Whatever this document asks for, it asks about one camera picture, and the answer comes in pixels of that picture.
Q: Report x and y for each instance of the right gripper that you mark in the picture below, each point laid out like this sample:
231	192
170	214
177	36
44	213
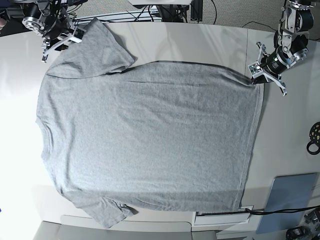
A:
58	37

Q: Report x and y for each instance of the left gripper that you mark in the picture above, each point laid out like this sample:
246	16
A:
269	67

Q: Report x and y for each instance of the grey T-shirt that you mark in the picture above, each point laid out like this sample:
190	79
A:
164	136

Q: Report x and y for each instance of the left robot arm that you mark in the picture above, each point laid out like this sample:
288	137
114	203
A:
290	44

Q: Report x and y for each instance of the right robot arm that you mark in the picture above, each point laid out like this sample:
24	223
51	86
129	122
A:
52	20

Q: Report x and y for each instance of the blue-grey flat panel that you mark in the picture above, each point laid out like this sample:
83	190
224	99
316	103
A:
287	192

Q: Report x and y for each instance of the black device bottom right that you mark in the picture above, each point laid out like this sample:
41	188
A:
297	233

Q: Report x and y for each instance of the black aluminium frame post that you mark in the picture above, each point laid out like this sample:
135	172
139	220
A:
196	12

